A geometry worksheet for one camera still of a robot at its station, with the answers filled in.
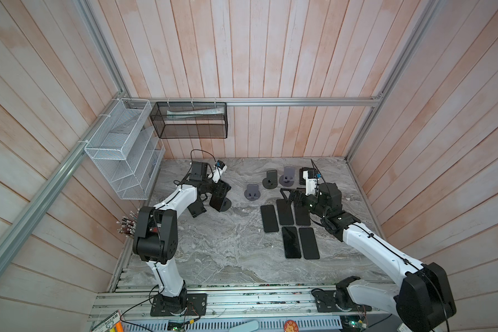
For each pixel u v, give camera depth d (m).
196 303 0.73
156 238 0.49
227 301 0.75
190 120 1.04
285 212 0.98
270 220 0.96
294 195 0.72
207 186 0.80
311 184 0.72
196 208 0.98
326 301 0.73
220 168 0.84
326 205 0.61
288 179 1.06
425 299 0.40
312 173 0.70
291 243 0.89
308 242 0.88
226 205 1.00
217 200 0.88
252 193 1.01
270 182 1.06
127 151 0.67
